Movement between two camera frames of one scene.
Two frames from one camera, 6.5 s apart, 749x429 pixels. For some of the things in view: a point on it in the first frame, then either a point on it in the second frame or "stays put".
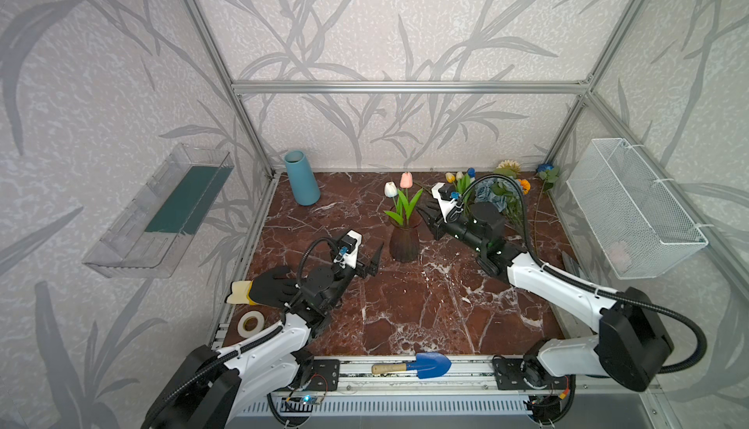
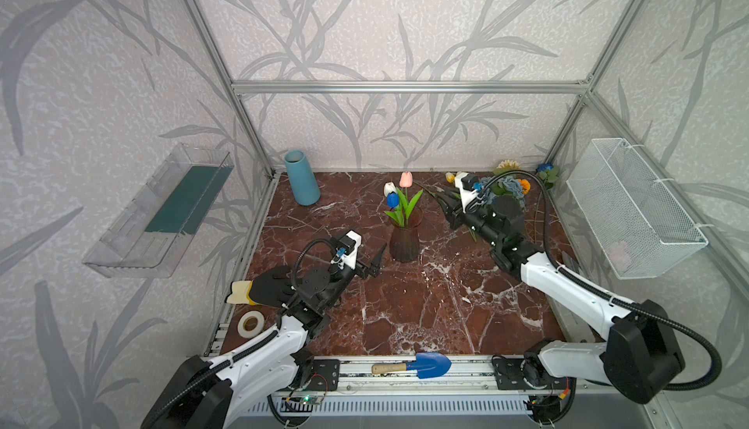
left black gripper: (371, 268) stays put
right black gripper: (434, 216) → (453, 214)
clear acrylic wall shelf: (153, 237) stays put
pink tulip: (406, 181) stays put
